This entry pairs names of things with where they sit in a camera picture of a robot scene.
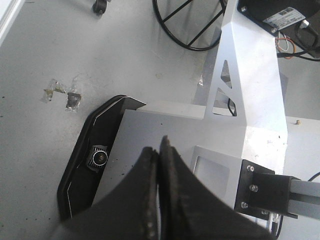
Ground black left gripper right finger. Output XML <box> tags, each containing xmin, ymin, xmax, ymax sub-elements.
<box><xmin>158</xmin><ymin>135</ymin><xmax>274</xmax><ymax>240</ymax></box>

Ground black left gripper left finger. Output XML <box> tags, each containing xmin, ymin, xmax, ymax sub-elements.
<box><xmin>51</xmin><ymin>147</ymin><xmax>159</xmax><ymax>240</ymax></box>

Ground round base sensor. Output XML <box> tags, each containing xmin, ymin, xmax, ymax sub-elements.
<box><xmin>86</xmin><ymin>145</ymin><xmax>109</xmax><ymax>172</ymax></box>

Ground grey aluminium extrusion bar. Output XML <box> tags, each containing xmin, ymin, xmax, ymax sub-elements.
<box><xmin>287</xmin><ymin>179</ymin><xmax>320</xmax><ymax>220</ymax></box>

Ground clear tape scraps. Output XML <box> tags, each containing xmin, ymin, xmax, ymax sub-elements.
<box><xmin>40</xmin><ymin>74</ymin><xmax>83</xmax><ymax>113</ymax></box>

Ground black caster wheel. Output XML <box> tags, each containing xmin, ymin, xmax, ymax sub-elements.
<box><xmin>92</xmin><ymin>0</ymin><xmax>108</xmax><ymax>15</ymax></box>

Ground black electronics box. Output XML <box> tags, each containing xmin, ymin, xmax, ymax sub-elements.
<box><xmin>237</xmin><ymin>0</ymin><xmax>320</xmax><ymax>62</ymax></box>

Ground black mounting bracket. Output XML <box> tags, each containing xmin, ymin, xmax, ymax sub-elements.
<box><xmin>234</xmin><ymin>159</ymin><xmax>298</xmax><ymax>220</ymax></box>

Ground black wire stool base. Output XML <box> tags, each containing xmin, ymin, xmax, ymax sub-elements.
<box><xmin>152</xmin><ymin>0</ymin><xmax>228</xmax><ymax>52</ymax></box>

